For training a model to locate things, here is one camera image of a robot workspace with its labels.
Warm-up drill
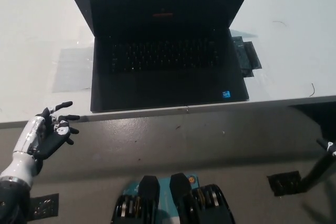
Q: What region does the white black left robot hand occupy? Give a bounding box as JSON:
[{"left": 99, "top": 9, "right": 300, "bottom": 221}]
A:
[{"left": 12, "top": 100, "right": 80, "bottom": 160}]

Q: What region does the black tape patch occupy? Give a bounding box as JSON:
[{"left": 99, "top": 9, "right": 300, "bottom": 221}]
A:
[{"left": 230, "top": 35, "right": 263, "bottom": 79}]

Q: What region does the black desk leg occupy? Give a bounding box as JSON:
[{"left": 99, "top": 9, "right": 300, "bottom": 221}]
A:
[{"left": 299, "top": 152, "right": 333, "bottom": 192}]

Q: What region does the dark grey laptop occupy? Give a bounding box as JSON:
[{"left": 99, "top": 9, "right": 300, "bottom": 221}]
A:
[{"left": 70, "top": 0, "right": 255, "bottom": 113}]

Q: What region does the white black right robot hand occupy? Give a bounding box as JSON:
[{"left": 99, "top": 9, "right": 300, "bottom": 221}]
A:
[{"left": 316, "top": 138, "right": 336, "bottom": 159}]

